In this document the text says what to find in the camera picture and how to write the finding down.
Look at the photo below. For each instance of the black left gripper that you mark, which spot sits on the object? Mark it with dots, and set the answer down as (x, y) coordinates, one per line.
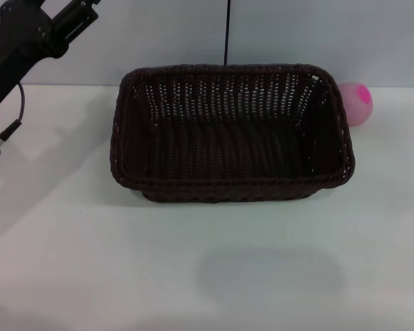
(17, 51)

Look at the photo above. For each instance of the dark brown woven basket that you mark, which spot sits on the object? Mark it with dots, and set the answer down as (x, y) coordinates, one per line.
(227, 148)

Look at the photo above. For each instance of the pink felt ball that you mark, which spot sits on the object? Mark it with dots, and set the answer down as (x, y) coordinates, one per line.
(360, 107)

